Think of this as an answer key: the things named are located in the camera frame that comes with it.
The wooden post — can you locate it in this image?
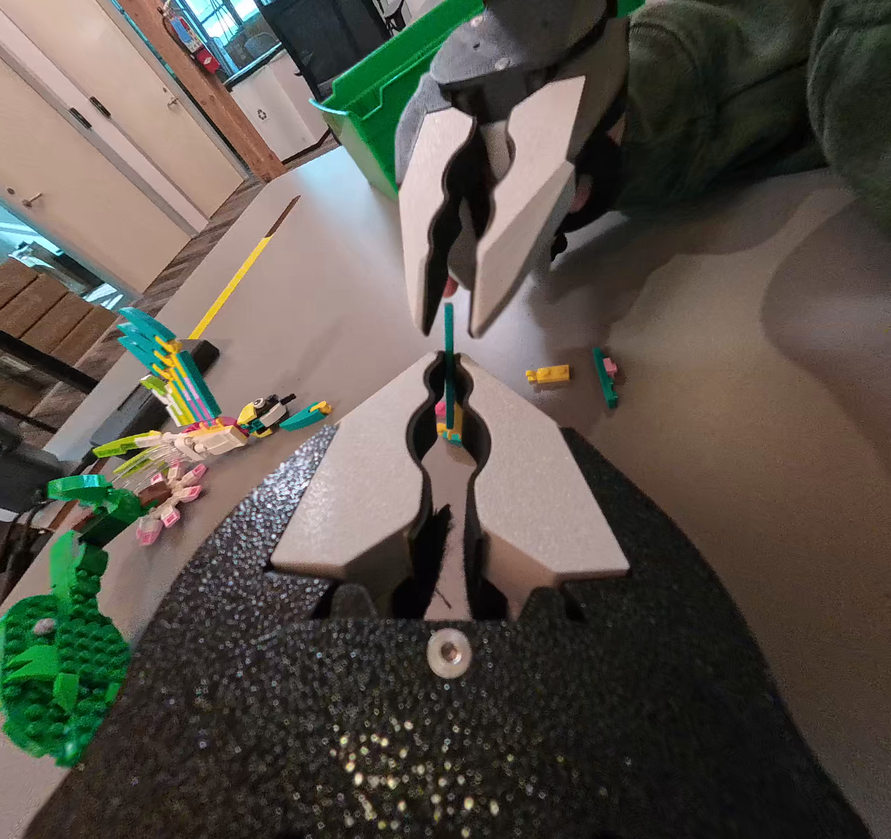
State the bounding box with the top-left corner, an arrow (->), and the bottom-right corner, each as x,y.
73,0 -> 286,183

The yellow tape strip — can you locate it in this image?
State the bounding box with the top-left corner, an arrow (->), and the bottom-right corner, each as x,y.
188,195 -> 302,341

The teal lego feather yellow clip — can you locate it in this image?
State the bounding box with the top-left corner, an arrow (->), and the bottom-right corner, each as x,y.
278,400 -> 334,433

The teal lego bar pink clip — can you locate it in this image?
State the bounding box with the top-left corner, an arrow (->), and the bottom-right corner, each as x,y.
592,347 -> 622,410

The black mesh office chair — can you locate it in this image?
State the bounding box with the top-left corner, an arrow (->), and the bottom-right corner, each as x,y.
247,0 -> 392,98

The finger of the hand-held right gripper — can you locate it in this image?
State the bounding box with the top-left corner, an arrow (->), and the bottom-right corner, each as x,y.
466,75 -> 588,339
398,107 -> 483,336

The red fire extinguisher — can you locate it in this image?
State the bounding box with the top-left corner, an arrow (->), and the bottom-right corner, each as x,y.
160,0 -> 211,76

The green lego plant with flower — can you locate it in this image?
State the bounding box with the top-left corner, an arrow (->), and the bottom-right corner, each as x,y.
0,459 -> 210,769

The white recycling bin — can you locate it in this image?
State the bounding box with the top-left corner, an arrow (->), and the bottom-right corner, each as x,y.
230,52 -> 329,166

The black power brick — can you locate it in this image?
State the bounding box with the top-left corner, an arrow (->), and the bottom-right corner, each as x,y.
90,338 -> 221,460

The green plastic bin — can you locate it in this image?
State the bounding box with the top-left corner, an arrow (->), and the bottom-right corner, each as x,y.
310,0 -> 648,200

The cardboard box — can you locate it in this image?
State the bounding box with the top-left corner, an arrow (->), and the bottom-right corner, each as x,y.
0,258 -> 119,367

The teal pink yellow lego bar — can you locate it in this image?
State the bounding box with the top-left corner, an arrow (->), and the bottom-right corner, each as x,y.
435,303 -> 466,445

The person's right hand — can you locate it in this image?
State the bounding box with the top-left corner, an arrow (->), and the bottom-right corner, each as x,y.
567,114 -> 629,216

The colourful lego bird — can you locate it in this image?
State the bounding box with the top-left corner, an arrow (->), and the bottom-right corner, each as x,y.
90,305 -> 300,485

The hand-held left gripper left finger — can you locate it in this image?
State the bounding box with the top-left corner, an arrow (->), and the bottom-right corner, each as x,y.
269,350 -> 453,607

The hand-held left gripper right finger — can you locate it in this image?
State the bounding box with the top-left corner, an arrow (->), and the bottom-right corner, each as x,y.
456,354 -> 632,619

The white door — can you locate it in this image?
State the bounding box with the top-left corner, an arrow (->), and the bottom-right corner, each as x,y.
0,0 -> 249,193
0,63 -> 203,297

